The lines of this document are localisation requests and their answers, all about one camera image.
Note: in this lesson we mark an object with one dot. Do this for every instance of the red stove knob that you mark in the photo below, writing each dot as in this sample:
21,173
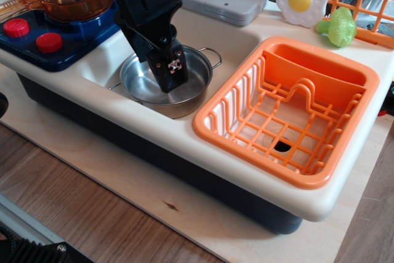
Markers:
16,28
48,43

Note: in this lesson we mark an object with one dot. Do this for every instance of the left red stove knob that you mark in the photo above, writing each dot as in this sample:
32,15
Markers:
16,28

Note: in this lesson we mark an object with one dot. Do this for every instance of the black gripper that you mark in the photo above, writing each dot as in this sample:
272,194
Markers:
147,27

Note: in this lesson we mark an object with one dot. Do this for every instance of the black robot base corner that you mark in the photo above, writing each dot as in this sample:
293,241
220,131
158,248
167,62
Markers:
16,249

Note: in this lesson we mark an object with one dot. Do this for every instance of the right red stove knob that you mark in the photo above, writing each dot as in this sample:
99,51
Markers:
48,43

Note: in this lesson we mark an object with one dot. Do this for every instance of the cream toy sink unit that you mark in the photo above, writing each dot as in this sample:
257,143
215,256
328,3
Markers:
156,137

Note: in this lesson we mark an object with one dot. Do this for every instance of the green toy broccoli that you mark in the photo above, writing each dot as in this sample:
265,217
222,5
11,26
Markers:
341,29

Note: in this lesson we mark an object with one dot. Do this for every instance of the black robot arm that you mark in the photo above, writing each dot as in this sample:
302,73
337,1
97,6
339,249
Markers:
147,26

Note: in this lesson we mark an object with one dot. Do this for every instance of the orange plastic drying rack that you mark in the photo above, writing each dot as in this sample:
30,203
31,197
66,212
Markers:
289,109

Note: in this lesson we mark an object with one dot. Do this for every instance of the blue toy stove top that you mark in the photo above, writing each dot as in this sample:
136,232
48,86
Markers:
79,38

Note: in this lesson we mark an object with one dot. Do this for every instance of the light plywood base board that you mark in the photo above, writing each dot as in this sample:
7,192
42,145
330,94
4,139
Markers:
114,207

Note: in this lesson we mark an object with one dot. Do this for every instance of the stainless steel two-handled pan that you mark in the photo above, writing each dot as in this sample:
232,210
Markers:
137,80

